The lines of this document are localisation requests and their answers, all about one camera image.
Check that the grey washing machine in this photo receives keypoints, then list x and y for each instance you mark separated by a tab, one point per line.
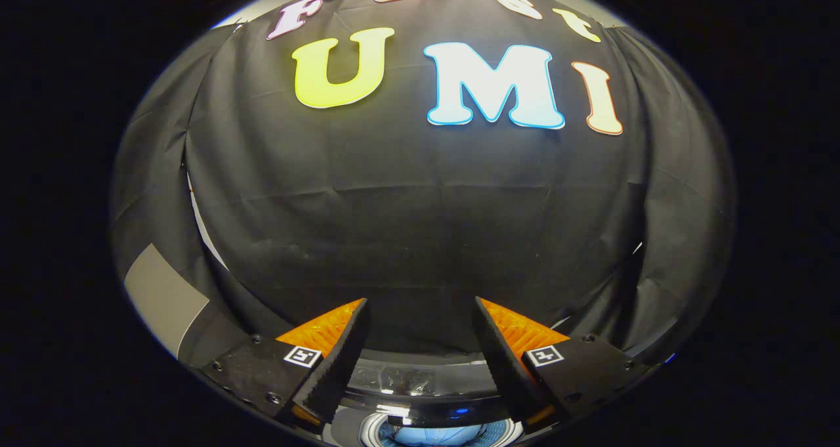
420	358

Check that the light blue polo shirt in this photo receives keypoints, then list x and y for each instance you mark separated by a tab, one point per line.
436	435

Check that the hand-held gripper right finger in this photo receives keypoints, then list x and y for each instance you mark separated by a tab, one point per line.
502	361

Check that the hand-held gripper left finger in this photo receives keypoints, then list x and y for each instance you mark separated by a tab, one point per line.
338	361

